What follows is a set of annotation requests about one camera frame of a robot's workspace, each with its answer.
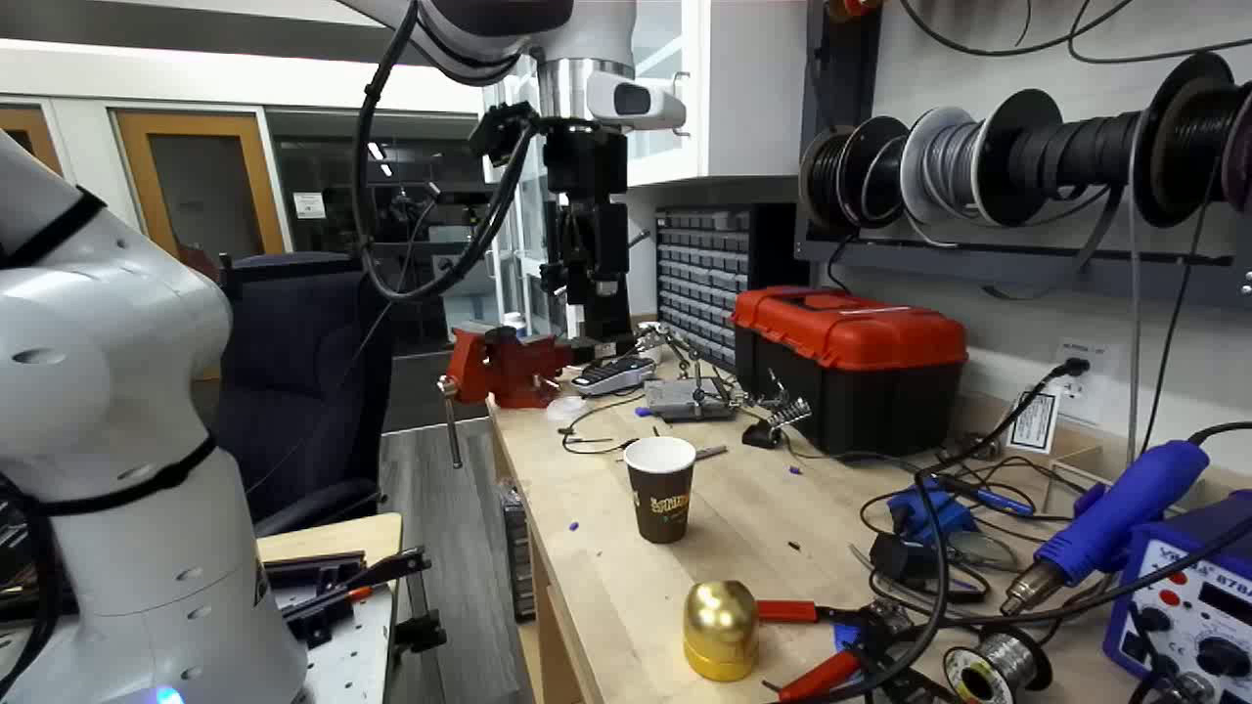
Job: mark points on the small parts drawer cabinet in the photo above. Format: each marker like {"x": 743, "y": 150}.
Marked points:
{"x": 696, "y": 279}

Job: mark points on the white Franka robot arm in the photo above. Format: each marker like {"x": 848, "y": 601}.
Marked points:
{"x": 117, "y": 393}

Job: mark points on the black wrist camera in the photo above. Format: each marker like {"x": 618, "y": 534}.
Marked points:
{"x": 503, "y": 135}

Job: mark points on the helping hands clamp tool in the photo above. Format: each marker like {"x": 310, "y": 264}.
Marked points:
{"x": 775, "y": 425}

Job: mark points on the blue soldering station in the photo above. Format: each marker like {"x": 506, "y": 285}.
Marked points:
{"x": 1193, "y": 612}

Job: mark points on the gold dome bell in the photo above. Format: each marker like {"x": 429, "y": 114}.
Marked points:
{"x": 722, "y": 629}

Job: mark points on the grey spool rack shelf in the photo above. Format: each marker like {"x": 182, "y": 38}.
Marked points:
{"x": 1020, "y": 267}

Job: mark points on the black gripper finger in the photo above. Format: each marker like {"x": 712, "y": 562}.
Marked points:
{"x": 613, "y": 296}
{"x": 580, "y": 290}

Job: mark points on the brown paper cup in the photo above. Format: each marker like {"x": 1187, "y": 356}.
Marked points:
{"x": 664, "y": 494}

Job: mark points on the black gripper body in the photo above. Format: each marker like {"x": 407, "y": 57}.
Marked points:
{"x": 587, "y": 169}

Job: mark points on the red black toolbox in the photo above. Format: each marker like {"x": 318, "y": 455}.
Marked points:
{"x": 854, "y": 363}

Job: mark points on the black power adapter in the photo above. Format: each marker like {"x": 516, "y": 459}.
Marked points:
{"x": 893, "y": 555}

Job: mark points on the blue plastic connector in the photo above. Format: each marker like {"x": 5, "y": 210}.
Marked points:
{"x": 930, "y": 509}

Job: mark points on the black office chair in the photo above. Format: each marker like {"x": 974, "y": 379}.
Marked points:
{"x": 297, "y": 375}

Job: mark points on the grey flat device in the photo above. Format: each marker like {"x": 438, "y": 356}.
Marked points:
{"x": 613, "y": 379}

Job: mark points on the blue hot air gun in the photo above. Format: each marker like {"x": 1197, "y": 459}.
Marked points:
{"x": 1119, "y": 509}

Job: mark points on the red bench vise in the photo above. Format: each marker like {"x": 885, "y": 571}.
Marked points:
{"x": 503, "y": 370}

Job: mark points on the wooden door frame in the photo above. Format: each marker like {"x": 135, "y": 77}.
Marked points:
{"x": 139, "y": 182}

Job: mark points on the white wall power outlet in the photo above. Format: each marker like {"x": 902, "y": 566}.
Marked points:
{"x": 1076, "y": 363}

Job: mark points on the black hand tools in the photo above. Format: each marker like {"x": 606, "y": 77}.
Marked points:
{"x": 340, "y": 592}

